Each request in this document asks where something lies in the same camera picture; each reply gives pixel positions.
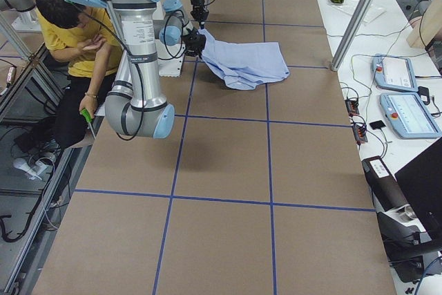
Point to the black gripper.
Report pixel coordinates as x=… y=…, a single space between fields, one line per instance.
x=197 y=0
x=194 y=42

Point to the blue striped button shirt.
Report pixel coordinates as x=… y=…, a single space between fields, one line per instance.
x=244 y=66

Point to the person in yellow shirt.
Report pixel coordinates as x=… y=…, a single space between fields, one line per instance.
x=82 y=37

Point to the brown table mat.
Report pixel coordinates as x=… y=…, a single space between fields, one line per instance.
x=253 y=192

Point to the far teach pendant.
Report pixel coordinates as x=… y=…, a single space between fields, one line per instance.
x=394 y=73

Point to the teach pendant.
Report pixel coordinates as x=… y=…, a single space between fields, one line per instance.
x=394 y=73
x=408 y=116

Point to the near teach pendant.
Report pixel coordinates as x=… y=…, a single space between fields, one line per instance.
x=408 y=116

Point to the black monitor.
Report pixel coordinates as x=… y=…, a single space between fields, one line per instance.
x=420 y=183

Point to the green handled grabber tool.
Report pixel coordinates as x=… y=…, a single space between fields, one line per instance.
x=84 y=112

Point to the aluminium frame post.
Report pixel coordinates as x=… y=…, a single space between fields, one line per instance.
x=350 y=33

